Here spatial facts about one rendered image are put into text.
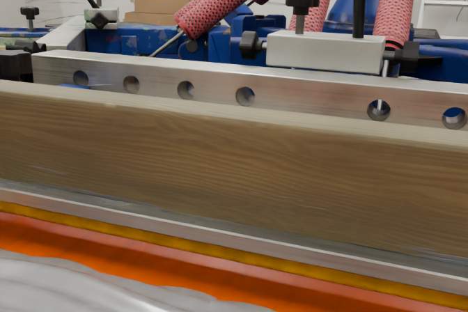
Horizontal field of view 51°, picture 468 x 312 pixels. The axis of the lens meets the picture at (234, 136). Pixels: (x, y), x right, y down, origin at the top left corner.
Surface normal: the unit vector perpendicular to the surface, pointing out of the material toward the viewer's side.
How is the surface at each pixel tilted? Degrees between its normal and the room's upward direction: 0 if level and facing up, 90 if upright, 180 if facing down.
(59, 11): 90
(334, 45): 90
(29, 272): 33
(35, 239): 0
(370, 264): 90
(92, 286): 29
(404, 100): 90
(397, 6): 38
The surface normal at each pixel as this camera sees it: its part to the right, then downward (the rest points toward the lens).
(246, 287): 0.03, -0.95
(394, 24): -0.03, -0.57
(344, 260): -0.33, 0.28
